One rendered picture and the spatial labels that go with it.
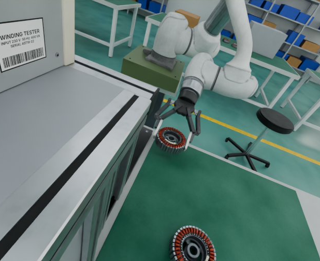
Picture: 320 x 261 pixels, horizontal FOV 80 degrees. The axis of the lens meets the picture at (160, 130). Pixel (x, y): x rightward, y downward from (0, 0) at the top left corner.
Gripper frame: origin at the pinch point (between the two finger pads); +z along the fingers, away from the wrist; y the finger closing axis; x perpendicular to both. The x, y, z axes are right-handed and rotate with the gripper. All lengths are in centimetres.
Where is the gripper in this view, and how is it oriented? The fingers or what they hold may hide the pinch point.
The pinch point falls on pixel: (171, 139)
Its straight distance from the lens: 69.4
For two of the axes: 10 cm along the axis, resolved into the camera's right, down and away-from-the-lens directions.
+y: -9.2, -3.8, 0.4
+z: -3.7, 8.5, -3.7
